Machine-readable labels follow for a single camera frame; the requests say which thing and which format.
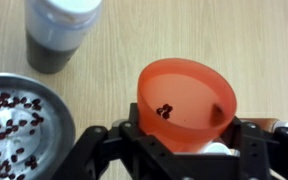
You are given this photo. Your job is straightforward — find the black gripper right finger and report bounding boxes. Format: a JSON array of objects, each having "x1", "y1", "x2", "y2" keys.
[{"x1": 222, "y1": 117, "x2": 270, "y2": 157}]

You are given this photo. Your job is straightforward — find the red beans in pot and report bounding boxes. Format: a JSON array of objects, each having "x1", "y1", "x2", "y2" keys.
[{"x1": 0, "y1": 92, "x2": 44, "y2": 180}]

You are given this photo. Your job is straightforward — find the dark sauce squeeze bottle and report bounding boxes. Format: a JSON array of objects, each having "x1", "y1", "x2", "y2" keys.
[{"x1": 24, "y1": 0, "x2": 102, "y2": 74}]

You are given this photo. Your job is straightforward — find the white ceramic mug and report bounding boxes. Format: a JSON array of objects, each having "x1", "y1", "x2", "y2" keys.
[{"x1": 200, "y1": 142, "x2": 240, "y2": 156}]

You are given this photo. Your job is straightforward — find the silver metal pot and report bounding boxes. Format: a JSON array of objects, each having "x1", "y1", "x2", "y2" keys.
[{"x1": 0, "y1": 73, "x2": 75, "y2": 180}]

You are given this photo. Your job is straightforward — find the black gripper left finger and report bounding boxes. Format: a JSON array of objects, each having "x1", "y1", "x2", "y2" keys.
[{"x1": 112, "y1": 103, "x2": 146, "y2": 140}]

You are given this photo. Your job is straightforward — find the orange plastic cup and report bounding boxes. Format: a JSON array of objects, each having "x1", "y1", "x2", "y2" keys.
[{"x1": 137, "y1": 58, "x2": 237, "y2": 153}]

